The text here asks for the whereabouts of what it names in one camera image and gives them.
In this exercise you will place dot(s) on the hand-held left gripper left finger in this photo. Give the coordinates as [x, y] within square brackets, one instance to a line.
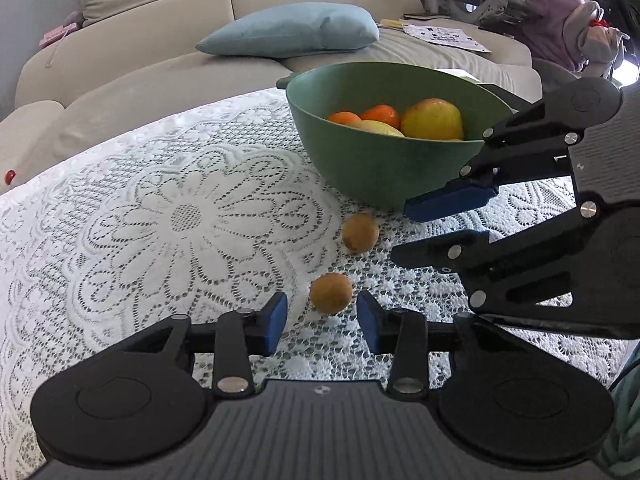
[274, 322]

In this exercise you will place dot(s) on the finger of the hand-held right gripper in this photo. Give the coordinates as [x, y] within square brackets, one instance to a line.
[430, 252]
[450, 200]

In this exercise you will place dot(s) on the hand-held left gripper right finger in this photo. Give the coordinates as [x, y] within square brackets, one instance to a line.
[367, 322]

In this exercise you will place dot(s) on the small brown fruit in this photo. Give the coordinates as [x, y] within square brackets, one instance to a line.
[360, 232]
[331, 292]

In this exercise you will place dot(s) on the green bowl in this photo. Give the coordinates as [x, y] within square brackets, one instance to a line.
[360, 160]

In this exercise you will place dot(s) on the orange mandarin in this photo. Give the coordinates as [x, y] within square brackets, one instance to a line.
[344, 118]
[382, 114]

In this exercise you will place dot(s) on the yellow red apple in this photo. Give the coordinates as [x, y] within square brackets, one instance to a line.
[432, 119]

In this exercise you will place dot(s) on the yellow green fruit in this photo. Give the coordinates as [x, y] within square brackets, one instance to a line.
[382, 129]

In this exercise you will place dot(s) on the grey chair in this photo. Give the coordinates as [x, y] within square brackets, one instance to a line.
[552, 72]

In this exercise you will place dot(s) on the grey jacket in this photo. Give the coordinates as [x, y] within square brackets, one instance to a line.
[595, 42]

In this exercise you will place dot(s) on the white lace tablecloth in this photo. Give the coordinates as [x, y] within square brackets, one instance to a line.
[125, 260]

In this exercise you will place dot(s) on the printed paper sheets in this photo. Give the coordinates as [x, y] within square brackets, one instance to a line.
[445, 36]

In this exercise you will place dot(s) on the yellow booklet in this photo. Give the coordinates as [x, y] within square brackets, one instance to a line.
[392, 23]

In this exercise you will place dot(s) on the black notebook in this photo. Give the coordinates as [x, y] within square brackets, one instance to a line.
[420, 14]

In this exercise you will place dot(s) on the light blue pillow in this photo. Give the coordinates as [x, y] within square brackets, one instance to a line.
[290, 30]

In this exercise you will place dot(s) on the green striped clothing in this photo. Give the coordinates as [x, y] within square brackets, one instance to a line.
[625, 420]

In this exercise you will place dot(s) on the beige sofa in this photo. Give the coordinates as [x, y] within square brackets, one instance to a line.
[150, 75]

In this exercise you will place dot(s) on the small red ball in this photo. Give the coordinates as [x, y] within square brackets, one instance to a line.
[10, 176]

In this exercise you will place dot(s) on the pink box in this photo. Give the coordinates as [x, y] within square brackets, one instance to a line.
[57, 35]

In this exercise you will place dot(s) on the mauve cloth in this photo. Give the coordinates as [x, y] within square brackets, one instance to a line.
[74, 17]

